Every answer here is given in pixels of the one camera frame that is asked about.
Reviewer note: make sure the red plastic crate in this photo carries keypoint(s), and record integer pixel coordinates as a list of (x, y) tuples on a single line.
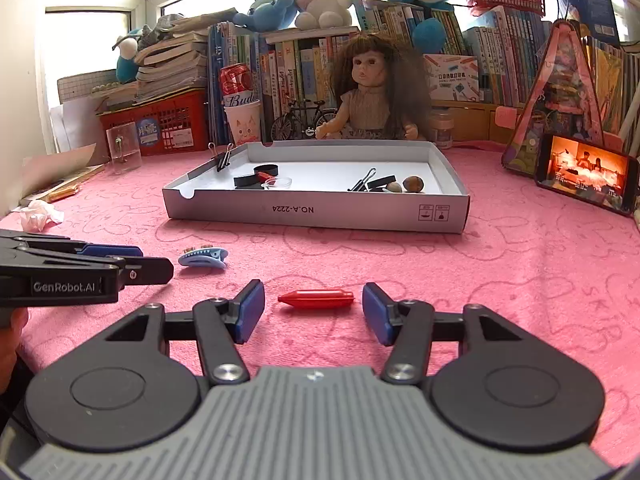
[(177, 123)]

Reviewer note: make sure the black binder clip on edge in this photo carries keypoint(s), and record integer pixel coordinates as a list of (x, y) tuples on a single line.
[(221, 155)]

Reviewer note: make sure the white shallow cardboard box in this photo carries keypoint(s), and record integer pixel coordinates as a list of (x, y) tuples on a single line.
[(321, 173)]

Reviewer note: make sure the pink triangular toy house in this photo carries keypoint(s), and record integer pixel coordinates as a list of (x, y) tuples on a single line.
[(563, 101)]

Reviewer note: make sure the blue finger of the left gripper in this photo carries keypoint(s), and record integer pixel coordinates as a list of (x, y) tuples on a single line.
[(139, 271), (106, 250)]

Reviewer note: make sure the blue elephant plush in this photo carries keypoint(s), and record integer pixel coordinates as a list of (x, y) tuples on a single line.
[(267, 15)]

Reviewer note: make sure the black binder clip in box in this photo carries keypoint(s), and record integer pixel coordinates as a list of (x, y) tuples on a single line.
[(361, 184)]

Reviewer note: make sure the crumpled pink tissue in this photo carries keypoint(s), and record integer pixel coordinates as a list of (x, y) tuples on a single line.
[(38, 215)]

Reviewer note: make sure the small lidded jar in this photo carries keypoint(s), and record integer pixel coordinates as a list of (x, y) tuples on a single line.
[(442, 123)]

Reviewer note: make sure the red Budweiser can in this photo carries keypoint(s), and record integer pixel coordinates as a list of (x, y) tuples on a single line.
[(237, 85)]

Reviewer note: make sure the smartphone playing video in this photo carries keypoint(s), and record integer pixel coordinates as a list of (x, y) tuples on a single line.
[(583, 170)]

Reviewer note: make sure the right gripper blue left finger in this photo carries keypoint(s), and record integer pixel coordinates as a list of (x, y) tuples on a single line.
[(221, 325)]

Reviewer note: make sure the pink table cloth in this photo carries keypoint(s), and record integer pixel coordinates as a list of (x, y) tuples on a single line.
[(565, 271)]

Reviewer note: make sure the light blue hair clip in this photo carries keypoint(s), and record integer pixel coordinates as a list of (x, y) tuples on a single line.
[(204, 257)]

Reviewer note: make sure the clear plastic cup lid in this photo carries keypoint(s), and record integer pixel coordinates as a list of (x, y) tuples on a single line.
[(277, 183)]

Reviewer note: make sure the black round puck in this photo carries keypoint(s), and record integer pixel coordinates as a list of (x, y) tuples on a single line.
[(375, 184), (251, 180), (271, 169)]

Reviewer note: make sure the white paper cup with cat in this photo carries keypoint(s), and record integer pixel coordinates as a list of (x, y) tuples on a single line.
[(244, 122)]

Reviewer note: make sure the brown-haired doll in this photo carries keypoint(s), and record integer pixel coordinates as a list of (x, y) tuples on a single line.
[(381, 91)]

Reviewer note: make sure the white colourful pencil box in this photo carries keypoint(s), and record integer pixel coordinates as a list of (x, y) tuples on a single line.
[(452, 77)]

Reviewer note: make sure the blue white plush far left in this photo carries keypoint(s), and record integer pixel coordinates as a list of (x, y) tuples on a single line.
[(126, 66)]

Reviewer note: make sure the stack of books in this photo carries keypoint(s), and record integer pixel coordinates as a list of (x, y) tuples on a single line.
[(172, 55)]

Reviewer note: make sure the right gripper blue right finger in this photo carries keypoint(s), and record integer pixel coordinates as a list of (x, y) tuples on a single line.
[(406, 328)]

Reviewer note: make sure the black miniature bicycle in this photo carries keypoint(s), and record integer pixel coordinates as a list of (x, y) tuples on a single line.
[(301, 120)]

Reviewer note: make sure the brown walnut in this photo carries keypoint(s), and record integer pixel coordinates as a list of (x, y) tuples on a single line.
[(413, 184)]

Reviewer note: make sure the person's left hand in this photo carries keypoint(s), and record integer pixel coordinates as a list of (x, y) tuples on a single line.
[(9, 341)]

